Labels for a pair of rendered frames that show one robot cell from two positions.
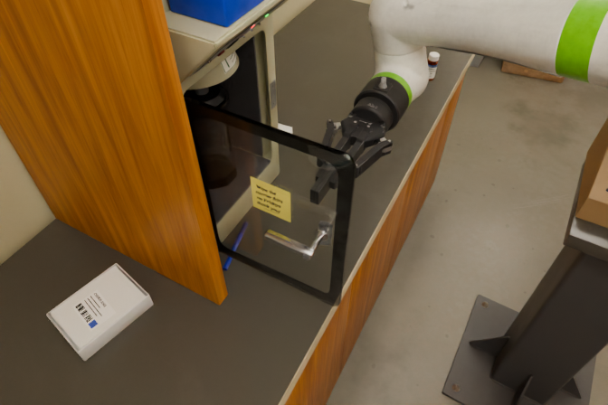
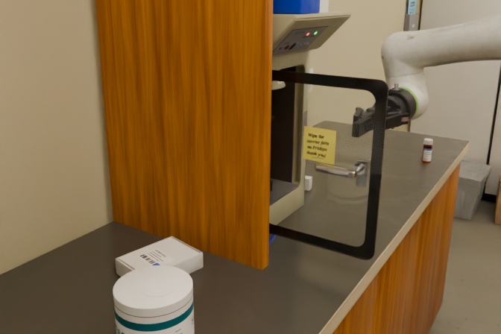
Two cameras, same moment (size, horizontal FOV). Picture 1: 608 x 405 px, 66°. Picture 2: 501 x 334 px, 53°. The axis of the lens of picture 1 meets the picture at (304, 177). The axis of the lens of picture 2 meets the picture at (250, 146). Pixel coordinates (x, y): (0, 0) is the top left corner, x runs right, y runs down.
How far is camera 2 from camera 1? 0.62 m
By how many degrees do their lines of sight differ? 29
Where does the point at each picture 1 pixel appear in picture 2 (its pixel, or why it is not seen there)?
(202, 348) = (250, 292)
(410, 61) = (414, 80)
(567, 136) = not seen: outside the picture
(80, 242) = (136, 233)
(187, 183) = (263, 115)
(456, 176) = (464, 307)
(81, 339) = not seen: hidden behind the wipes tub
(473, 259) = not seen: outside the picture
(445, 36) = (438, 49)
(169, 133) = (259, 69)
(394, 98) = (405, 96)
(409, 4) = (410, 36)
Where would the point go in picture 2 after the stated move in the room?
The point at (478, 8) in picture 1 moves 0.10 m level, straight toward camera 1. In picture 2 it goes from (458, 27) to (455, 29)
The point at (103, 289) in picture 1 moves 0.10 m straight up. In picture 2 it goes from (162, 248) to (160, 209)
